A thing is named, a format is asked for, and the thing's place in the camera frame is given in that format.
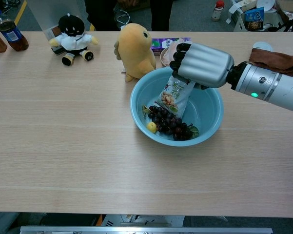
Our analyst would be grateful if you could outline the purple toothpaste box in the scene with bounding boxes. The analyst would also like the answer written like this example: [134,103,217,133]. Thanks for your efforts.
[151,37,192,56]

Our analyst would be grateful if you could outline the beige ceramic bowl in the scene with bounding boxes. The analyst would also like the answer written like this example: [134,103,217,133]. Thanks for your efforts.
[160,47,178,68]

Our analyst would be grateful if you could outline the small yellow ball toy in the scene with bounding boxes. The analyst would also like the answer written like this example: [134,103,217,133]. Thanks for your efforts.
[147,121,158,134]

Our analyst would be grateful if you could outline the white peanut snack bag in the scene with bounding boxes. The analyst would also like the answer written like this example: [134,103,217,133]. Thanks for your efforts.
[158,75,196,120]

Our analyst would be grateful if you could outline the light blue plastic basin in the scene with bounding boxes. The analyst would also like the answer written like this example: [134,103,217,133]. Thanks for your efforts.
[130,67,225,147]

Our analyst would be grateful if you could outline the red-capped white bottle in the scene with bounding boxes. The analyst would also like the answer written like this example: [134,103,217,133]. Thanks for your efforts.
[211,0,225,22]

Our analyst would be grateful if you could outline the brown folded cloth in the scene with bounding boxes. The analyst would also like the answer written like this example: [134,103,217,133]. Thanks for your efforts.
[248,48,293,79]

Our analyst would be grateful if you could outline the black-headed plush doll white coat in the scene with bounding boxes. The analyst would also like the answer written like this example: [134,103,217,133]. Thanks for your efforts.
[49,13,99,66]

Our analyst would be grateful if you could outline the person in black trousers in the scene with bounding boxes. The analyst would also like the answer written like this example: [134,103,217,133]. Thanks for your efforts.
[84,0,174,32]

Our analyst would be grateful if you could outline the purple artificial grape bunch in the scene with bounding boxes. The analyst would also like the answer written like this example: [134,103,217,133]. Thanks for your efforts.
[148,105,200,141]

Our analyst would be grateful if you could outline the cola bottle blue label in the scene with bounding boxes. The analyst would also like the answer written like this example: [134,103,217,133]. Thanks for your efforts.
[0,5,29,52]

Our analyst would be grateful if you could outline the white storage box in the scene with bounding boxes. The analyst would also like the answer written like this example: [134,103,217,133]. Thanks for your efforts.
[228,0,287,32]

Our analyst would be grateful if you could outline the white round lid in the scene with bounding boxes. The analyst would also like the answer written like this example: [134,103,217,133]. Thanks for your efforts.
[253,41,273,52]

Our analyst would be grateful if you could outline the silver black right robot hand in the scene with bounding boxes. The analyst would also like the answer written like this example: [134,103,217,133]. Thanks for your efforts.
[169,42,235,90]

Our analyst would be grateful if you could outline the orange plush chick toy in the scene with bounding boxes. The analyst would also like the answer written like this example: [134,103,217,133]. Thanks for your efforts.
[114,23,157,83]

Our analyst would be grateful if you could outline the blue cookie snack bag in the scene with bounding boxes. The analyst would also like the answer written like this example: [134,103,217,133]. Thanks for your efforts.
[244,6,265,32]

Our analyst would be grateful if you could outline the small brown white box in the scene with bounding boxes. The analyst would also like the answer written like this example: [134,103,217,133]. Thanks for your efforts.
[44,26,65,56]

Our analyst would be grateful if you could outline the chrome chair base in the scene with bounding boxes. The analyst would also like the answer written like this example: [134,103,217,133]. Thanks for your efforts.
[112,4,132,25]

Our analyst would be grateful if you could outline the aluminium profile rail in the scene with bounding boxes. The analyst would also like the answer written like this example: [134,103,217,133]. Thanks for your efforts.
[19,225,273,234]

